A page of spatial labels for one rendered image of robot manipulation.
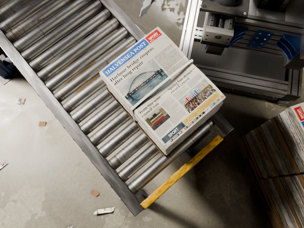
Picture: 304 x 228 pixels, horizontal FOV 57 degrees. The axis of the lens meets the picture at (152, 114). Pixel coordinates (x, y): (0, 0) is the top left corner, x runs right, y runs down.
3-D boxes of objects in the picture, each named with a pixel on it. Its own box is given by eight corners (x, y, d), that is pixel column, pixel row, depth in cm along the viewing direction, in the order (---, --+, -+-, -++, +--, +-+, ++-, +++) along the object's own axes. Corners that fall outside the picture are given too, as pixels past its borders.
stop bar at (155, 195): (223, 140, 118) (225, 139, 117) (144, 210, 111) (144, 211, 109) (218, 134, 119) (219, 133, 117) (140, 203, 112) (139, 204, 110)
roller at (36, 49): (106, 9, 140) (104, 2, 135) (27, 65, 132) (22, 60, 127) (100, 2, 141) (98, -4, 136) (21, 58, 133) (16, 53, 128)
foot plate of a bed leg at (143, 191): (155, 200, 189) (155, 200, 188) (139, 214, 186) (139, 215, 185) (143, 184, 191) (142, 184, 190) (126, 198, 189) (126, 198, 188)
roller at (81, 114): (157, 64, 133) (157, 59, 128) (77, 127, 125) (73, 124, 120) (150, 56, 134) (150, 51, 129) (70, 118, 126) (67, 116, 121)
